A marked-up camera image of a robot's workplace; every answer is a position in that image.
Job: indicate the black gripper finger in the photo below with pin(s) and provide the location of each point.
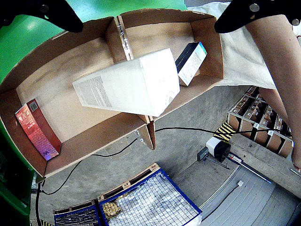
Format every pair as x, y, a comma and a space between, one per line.
258, 9
47, 9

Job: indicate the white dAlba carton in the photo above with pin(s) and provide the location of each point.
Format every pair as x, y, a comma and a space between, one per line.
141, 87

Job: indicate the rack of cardboard bins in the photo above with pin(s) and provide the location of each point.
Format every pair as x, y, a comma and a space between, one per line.
258, 117

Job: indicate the cardboard box with divider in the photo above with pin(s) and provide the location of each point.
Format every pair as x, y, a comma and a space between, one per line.
70, 122

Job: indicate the white black motor box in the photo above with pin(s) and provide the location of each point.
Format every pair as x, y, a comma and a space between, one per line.
217, 148

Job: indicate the person hand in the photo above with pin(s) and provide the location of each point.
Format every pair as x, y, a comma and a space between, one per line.
297, 162

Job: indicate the white woven fabric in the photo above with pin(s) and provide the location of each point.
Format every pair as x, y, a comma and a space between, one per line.
240, 58

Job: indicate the teal and navy carton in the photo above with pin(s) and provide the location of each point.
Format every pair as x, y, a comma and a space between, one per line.
190, 63

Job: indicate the maroon pink carton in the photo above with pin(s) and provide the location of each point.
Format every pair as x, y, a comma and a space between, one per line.
37, 131

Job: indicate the yellow black striped bumper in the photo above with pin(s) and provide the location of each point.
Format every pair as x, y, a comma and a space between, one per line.
224, 131

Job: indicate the wooden pallet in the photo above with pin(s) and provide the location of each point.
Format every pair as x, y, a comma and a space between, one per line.
131, 181
70, 208

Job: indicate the grey roller shutter door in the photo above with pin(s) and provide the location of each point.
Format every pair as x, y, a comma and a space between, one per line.
258, 207

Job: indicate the yellow crumpled packaging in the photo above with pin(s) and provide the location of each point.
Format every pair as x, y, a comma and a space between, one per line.
111, 209

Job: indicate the small grey switch box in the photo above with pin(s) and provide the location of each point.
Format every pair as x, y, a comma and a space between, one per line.
202, 154

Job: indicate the small white wall plug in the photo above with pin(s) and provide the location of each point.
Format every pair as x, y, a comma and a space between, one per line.
240, 183

